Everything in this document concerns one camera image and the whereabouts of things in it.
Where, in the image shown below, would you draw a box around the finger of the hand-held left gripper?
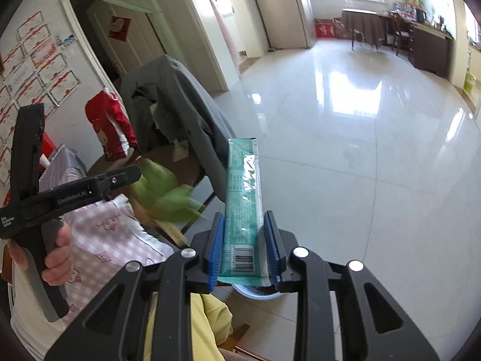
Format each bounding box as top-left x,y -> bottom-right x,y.
86,165 -> 142,202

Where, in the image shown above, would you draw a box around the pink door curtain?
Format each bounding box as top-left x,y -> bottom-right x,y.
199,0 -> 241,68

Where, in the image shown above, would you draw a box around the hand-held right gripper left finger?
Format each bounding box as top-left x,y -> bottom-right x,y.
44,212 -> 225,361

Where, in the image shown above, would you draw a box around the round table with brown cloth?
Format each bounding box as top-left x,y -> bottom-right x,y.
342,8 -> 386,51

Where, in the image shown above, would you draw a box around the person's left hand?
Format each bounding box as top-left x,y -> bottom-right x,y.
8,220 -> 74,286

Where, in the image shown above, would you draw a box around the red cardboard box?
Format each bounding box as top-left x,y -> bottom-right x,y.
315,19 -> 335,39

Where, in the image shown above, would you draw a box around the grey jacket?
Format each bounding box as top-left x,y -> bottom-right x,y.
120,54 -> 238,196

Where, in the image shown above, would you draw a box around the person's left forearm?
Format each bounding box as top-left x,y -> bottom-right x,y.
8,263 -> 83,361

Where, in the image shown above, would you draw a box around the dark wooden desk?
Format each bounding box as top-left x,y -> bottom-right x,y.
378,11 -> 455,79

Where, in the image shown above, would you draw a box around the red diamond door decoration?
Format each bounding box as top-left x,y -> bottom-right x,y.
110,15 -> 132,41

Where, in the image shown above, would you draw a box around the beige refrigerator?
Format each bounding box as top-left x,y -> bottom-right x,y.
244,0 -> 312,49

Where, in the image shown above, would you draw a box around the dark wooden chair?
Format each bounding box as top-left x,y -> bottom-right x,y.
387,11 -> 412,57

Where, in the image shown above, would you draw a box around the white door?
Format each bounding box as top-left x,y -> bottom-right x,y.
86,0 -> 168,79

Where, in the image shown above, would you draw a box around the red cartoon garment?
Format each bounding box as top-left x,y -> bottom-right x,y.
85,89 -> 138,159

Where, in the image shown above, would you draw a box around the long teal wrapper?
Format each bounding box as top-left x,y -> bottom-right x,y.
217,137 -> 272,286

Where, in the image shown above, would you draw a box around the brown wooden seat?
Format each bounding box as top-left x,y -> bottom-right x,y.
218,323 -> 264,361

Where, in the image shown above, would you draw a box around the yellow trousers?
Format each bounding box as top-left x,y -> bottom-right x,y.
143,293 -> 234,361

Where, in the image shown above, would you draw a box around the row of desk items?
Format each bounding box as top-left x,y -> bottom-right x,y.
393,0 -> 452,31

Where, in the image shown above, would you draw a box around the blue plastic bucket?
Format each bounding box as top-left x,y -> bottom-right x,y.
233,282 -> 280,301

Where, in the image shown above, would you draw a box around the group of wall certificates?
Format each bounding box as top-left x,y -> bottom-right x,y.
0,11 -> 81,189

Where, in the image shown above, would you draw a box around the grey checked tablecloth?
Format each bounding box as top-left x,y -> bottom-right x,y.
39,145 -> 89,189

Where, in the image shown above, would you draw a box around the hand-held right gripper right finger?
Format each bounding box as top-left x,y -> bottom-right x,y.
263,211 -> 440,361

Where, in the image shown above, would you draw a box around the round wooden chair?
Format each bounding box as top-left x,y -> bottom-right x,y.
88,145 -> 216,234

